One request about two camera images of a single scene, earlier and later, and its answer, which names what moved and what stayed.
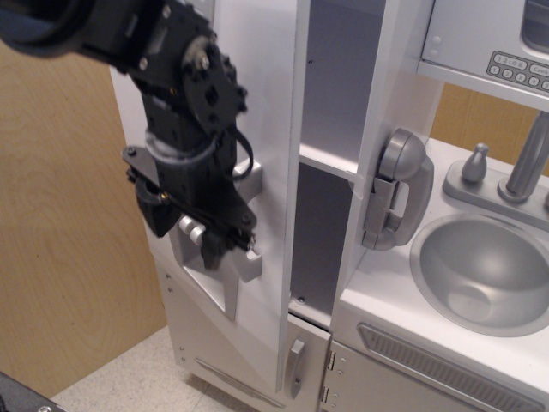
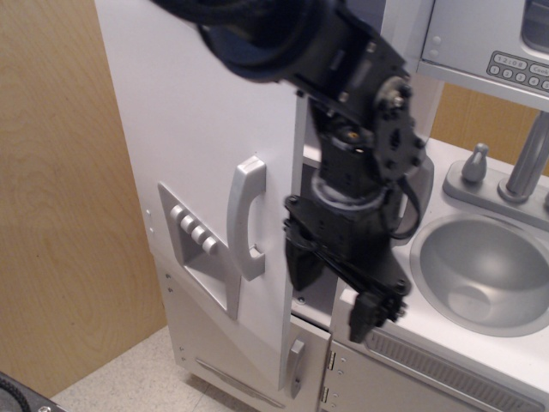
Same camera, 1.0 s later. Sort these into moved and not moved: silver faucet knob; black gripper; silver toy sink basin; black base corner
Moved: black gripper
Not moved: black base corner; silver toy sink basin; silver faucet knob
